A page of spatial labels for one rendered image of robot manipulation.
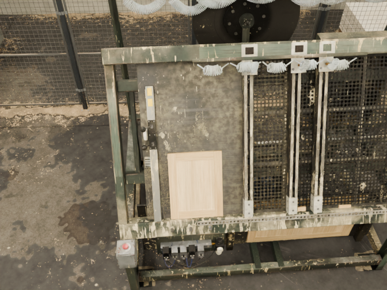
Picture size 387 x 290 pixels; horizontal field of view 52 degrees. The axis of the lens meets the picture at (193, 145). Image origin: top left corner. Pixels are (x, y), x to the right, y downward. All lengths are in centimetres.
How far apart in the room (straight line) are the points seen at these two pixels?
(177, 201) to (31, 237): 177
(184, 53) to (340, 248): 240
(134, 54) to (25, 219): 232
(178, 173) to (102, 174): 179
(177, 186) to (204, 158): 27
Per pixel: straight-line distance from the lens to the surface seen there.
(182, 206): 282
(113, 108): 260
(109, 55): 252
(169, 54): 250
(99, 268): 375
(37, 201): 435
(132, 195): 313
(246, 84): 259
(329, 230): 363
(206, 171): 273
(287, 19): 315
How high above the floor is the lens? 324
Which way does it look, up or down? 45 degrees down
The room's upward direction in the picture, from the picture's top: straight up
